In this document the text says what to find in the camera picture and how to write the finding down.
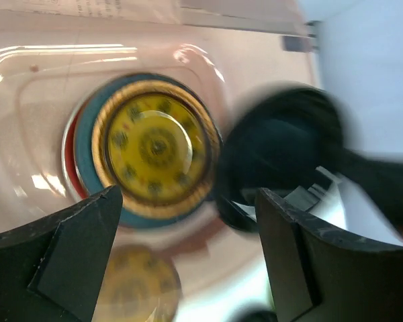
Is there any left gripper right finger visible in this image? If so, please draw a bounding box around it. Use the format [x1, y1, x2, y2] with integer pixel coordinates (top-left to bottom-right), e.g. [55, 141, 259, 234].
[256, 189, 403, 321]

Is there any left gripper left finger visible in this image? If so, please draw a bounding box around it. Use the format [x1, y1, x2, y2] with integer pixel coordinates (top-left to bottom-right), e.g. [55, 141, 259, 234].
[0, 186, 122, 321]

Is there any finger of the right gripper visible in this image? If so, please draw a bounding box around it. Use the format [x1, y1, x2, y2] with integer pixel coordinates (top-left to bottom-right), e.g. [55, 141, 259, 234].
[332, 147, 403, 235]

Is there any black glossy plate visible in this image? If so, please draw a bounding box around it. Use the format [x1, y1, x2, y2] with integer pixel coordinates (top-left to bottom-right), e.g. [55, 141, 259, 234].
[213, 86, 344, 233]
[235, 310, 278, 322]

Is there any dark blue floral plate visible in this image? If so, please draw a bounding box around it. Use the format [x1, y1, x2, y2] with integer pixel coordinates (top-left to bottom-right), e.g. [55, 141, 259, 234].
[73, 72, 213, 229]

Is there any red and teal plate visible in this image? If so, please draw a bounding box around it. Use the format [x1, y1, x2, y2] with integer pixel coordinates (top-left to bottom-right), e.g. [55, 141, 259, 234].
[61, 108, 87, 202]

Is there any yellow patterned plate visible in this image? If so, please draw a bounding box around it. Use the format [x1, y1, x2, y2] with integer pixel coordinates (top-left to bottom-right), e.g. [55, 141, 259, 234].
[91, 80, 221, 220]
[92, 245, 182, 321]

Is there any black label sticker right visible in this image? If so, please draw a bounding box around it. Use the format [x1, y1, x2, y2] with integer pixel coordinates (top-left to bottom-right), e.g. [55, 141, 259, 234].
[281, 35, 314, 52]

